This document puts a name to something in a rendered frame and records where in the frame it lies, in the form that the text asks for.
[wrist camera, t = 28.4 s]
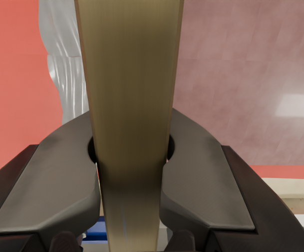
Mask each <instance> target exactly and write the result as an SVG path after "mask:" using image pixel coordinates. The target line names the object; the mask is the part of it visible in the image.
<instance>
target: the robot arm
mask: <svg viewBox="0 0 304 252"><path fill-rule="evenodd" d="M167 160H168V162H167V163H166V164H165V165H164V166H163V173H162V185H161V197H160V213H159V217H160V220H161V222H162V223H163V224H164V225H165V226H166V227H167V228H169V229H170V230H171V231H173V232H174V233H173V235H172V237H171V239H170V241H169V242H168V244H167V246H166V248H165V250H164V251H134V252H304V228H303V226H302V225H301V223H300V222H299V220H298V219H297V218H296V216H295V215H294V214H293V213H292V211H291V210H290V209H289V207H288V206H287V205H286V204H285V203H284V202H283V200H282V199H281V198H280V197H279V196H278V195H277V194H276V193H275V192H274V191H273V190H272V189H271V188H270V187H269V186H268V185H267V184H266V183H265V182H264V181H263V180H262V178H261V177H260V176H259V175H258V174H257V173H256V172H255V171H254V170H253V169H252V168H251V167H250V166H249V165H248V164H247V163H246V162H245V161H244V160H243V159H242V158H241V157H240V156H239V155H238V154H237V153H236V152H235V151H234V150H233V149H232V148H231V147H230V146H229V145H221V144H220V142H219V141H218V140H217V139H216V138H215V137H214V136H213V135H212V134H210V133H209V132H208V131H207V130H206V129H205V128H203V127H202V126H201V125H199V124H198V123H196V122H195V121H193V120H191V119H190V118H188V117H187V116H185V115H184V114H182V113H180V112H179V111H177V110H176V109H174V108H172V116H171V125H170V134H169V143H168V152H167ZM95 164H96V155H95V148H94V141H93V134H92V127H91V120H90V112H89V111H87V112H85V113H83V114H82V115H80V116H78V117H76V118H74V119H72V120H70V121H69V122H67V123H65V124H63V125H62V126H60V127H59V128H57V129H56V130H54V131H53V132H52V133H50V134H49V135H48V136H47V137H46V138H44V139H43V140H42V141H41V142H40V143H39V144H30V145H29V146H27V147H26V148H25V149H24V150H23V151H21V152H20V153H19V154H18V155H17V156H15V157H14V158H13V159H12V160H10V161H9V162H8V163H7V164H6V165H4V166H3V167H2V168H1V169H0V252H81V249H80V247H79V245H78V242H77V240H76V238H77V237H78V236H80V235H81V234H83V233H84V232H85V231H87V230H88V229H89V228H91V227H92V226H94V225H95V224H96V223H97V221H98V219H99V215H100V201H101V194H100V187H99V181H98V174H97V167H96V165H95Z"/></svg>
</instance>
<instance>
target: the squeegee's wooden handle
mask: <svg viewBox="0 0 304 252"><path fill-rule="evenodd" d="M74 5H75V12H76V20H77V27H78V34H79V41H80V48H81V55H82V62H83V70H84V77H85V84H86V91H87V98H88V105H89V112H90V120H91V127H92V134H93V141H94V148H95V155H96V163H97V170H98V177H99V184H100V191H101V198H102V205H103V213H104V220H105V227H106V234H107V241H108V248H109V252H156V251H157V242H158V233H159V224H160V217H159V213H160V197H161V185H162V173H163V166H164V165H165V164H166V161H167V152H168V143H169V134H170V125H171V116H172V107H173V98H174V89H175V80H176V71H177V62H178V53H179V44H180V35H181V26H182V17H183V8H184V0H74Z"/></svg>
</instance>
